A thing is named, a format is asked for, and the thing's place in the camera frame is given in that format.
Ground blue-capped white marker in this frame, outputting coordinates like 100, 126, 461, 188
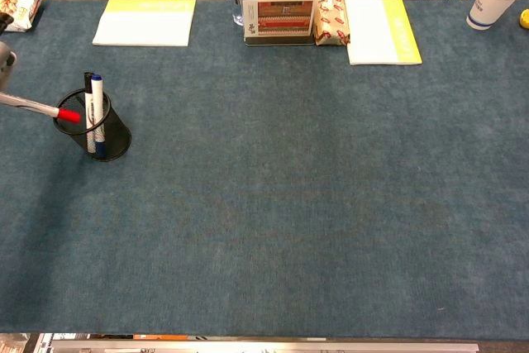
84, 74, 107, 156

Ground yellow white Lexicon notebook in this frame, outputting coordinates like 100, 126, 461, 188
342, 0, 424, 67

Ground aluminium profile rail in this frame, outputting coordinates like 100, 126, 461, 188
49, 340, 480, 353

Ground blue felt table mat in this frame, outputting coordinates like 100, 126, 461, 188
0, 0, 529, 340

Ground black mesh pen cup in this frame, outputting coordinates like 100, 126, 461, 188
52, 87, 133, 163

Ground black marker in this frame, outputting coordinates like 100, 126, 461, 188
83, 71, 95, 152

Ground printed snack bag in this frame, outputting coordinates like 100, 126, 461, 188
0, 0, 45, 33

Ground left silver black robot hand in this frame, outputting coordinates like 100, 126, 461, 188
0, 12, 18, 93

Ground white blue paper cup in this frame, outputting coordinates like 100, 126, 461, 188
466, 0, 526, 31

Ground red-capped white marker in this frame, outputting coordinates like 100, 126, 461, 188
0, 92, 82, 124

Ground red pattern picture card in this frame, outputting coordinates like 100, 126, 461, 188
241, 0, 316, 39

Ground red print wrapped package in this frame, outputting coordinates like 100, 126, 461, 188
313, 0, 351, 47

